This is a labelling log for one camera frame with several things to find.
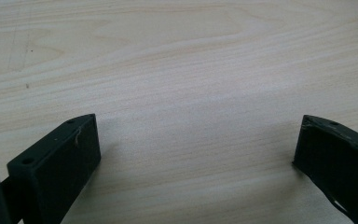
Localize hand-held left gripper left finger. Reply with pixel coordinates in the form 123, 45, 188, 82
0, 113, 102, 224

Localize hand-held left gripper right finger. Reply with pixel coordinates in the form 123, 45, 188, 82
292, 114, 358, 224

